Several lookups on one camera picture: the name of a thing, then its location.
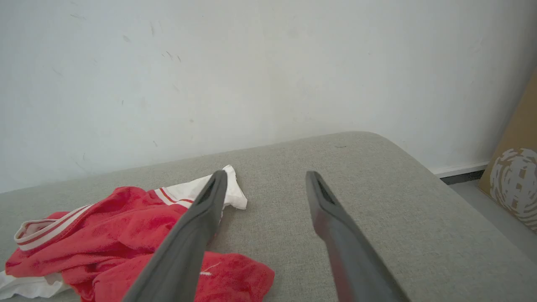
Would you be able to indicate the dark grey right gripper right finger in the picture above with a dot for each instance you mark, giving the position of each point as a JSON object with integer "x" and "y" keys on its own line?
{"x": 352, "y": 264}

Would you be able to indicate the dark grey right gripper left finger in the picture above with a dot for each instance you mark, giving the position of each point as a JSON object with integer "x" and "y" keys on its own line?
{"x": 184, "y": 251}

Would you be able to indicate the red and white sports garment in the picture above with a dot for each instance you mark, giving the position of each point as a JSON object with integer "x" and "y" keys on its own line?
{"x": 105, "y": 239}

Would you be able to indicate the white baseboard strip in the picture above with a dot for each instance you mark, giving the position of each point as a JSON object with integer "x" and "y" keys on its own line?
{"x": 459, "y": 168}

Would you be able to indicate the brown printed cardboard box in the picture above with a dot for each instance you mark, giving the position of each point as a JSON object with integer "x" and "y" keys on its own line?
{"x": 516, "y": 167}

